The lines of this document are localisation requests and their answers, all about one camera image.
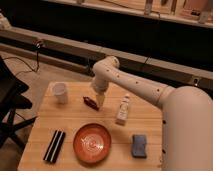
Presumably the black white striped block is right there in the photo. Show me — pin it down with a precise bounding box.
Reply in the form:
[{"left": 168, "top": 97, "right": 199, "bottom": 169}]
[{"left": 43, "top": 130, "right": 66, "bottom": 164}]

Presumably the white paper cup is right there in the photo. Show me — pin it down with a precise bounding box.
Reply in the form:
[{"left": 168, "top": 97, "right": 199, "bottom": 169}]
[{"left": 52, "top": 82, "right": 68, "bottom": 104}]

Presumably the black office chair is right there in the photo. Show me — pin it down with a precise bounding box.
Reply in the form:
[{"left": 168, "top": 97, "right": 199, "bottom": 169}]
[{"left": 0, "top": 56, "right": 35, "bottom": 149}]

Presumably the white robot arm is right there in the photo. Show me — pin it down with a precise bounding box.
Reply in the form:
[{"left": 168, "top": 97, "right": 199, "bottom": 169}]
[{"left": 92, "top": 56, "right": 213, "bottom": 171}]

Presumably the dark red pepper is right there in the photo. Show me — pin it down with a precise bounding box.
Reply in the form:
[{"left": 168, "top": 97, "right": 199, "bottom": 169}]
[{"left": 83, "top": 97, "right": 99, "bottom": 111}]

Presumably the white squeeze bottle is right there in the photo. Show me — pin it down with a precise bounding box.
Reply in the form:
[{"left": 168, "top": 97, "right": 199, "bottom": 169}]
[{"left": 116, "top": 94, "right": 130, "bottom": 125}]

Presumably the black cable on floor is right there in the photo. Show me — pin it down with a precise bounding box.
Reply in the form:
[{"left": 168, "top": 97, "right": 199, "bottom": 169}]
[{"left": 3, "top": 40, "right": 45, "bottom": 76}]

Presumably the blue sponge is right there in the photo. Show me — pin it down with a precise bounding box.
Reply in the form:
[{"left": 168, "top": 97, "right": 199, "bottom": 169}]
[{"left": 131, "top": 135, "right": 147, "bottom": 158}]

